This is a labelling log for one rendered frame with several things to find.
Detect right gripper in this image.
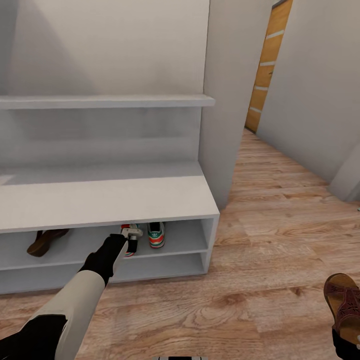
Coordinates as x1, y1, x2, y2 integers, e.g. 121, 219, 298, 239
332, 329, 360, 360

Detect sandal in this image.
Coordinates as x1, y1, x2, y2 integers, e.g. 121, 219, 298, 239
27, 228, 70, 258
323, 273, 360, 345

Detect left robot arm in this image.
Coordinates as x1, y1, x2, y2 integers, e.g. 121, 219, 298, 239
0, 227, 144, 360

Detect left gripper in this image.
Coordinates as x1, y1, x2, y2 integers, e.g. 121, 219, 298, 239
127, 239, 138, 253

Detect gym shoe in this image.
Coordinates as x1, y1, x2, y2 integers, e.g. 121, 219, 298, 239
147, 221, 166, 249
119, 223, 139, 258

